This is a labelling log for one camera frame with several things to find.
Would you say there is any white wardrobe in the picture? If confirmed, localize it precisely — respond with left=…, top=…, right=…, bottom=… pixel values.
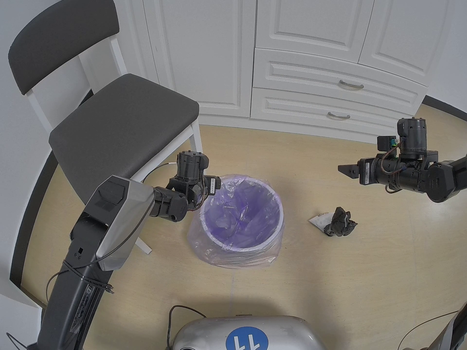
left=58, top=0, right=455, bottom=148

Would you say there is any white trash bin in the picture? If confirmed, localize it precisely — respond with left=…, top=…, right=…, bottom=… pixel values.
left=199, top=175, right=285, bottom=255

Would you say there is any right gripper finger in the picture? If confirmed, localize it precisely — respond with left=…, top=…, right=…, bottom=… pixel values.
left=337, top=163, right=360, bottom=180

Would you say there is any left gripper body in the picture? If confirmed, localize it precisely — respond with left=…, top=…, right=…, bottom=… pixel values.
left=199, top=175, right=222, bottom=201

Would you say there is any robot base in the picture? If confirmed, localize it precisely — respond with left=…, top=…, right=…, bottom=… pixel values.
left=173, top=315, right=325, bottom=350

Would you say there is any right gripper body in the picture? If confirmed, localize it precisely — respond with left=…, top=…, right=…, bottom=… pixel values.
left=359, top=155, right=430, bottom=193

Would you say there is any white chair dark grey seat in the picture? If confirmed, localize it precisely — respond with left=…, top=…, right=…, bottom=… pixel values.
left=8, top=0, right=205, bottom=256

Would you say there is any black cable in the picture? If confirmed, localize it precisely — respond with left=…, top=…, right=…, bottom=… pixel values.
left=166, top=305, right=207, bottom=350
left=399, top=310, right=458, bottom=350

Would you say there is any purple plastic bag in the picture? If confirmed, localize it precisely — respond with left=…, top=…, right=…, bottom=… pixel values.
left=187, top=174, right=286, bottom=271

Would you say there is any black plastic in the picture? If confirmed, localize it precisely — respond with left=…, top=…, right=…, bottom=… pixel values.
left=323, top=206, right=359, bottom=238

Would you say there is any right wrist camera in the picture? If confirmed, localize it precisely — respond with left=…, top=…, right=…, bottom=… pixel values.
left=377, top=134, right=398, bottom=153

